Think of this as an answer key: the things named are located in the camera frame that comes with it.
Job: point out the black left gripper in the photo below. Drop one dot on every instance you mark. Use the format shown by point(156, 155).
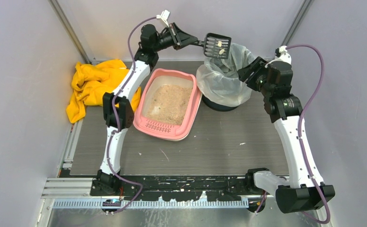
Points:
point(174, 36)

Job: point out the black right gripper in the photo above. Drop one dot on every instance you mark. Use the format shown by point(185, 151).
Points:
point(253, 70)

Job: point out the black litter scoop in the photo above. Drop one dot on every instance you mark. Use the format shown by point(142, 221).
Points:
point(211, 49)

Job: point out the white bin liner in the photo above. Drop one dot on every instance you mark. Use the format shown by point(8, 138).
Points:
point(218, 79)

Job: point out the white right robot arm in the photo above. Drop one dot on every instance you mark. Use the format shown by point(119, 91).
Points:
point(305, 189)

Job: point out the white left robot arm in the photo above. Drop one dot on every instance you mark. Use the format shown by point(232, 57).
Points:
point(117, 105)

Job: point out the pink litter box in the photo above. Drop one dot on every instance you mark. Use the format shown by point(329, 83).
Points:
point(162, 130)

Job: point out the beige cat litter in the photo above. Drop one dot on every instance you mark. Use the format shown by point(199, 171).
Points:
point(169, 104)

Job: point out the black trash bin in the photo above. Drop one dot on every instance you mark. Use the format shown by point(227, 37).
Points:
point(217, 107)

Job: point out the yellow cloth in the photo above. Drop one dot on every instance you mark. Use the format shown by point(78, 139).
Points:
point(90, 83)

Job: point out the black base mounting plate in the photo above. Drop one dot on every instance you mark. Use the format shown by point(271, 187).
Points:
point(175, 187)

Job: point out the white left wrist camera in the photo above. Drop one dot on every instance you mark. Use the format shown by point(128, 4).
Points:
point(163, 18)

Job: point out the aluminium rail frame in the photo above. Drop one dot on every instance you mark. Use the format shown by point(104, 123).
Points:
point(212, 147)

